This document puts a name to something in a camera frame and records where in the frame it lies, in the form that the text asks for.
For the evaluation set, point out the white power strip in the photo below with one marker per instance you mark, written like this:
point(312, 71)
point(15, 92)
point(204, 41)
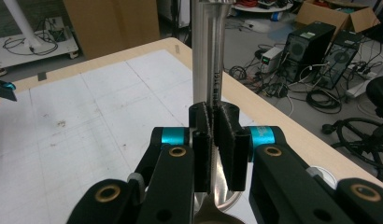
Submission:
point(367, 74)

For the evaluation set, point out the white wheeled cart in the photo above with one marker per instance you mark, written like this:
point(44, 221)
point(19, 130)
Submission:
point(21, 54)

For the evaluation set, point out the open cardboard box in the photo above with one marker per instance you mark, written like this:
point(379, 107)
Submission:
point(336, 15)

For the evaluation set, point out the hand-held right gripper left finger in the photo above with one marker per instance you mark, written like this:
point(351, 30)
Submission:
point(201, 149)

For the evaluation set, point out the white bench power supply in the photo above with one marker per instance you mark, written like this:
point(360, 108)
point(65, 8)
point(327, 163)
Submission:
point(270, 59)

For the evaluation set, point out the black metal frame stand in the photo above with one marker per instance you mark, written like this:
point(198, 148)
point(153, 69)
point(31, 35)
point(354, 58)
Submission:
point(180, 18)

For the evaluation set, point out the metal utensil stand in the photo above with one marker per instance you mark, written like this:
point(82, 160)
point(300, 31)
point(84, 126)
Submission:
point(199, 46)

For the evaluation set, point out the black swivel stool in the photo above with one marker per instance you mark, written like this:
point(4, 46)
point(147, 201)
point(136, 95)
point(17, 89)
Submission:
point(379, 90)

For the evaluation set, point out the large cardboard box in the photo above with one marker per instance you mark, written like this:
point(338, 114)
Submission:
point(111, 28)

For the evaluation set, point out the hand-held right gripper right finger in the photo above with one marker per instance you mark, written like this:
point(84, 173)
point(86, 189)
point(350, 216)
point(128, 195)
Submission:
point(233, 149)

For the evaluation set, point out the black computer tower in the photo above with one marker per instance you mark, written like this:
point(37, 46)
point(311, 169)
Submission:
point(342, 59)
point(308, 49)

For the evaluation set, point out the black tape piece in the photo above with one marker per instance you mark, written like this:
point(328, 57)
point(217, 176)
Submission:
point(42, 76)

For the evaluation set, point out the masking tape piece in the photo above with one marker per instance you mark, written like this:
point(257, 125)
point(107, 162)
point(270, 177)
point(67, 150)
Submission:
point(177, 48)

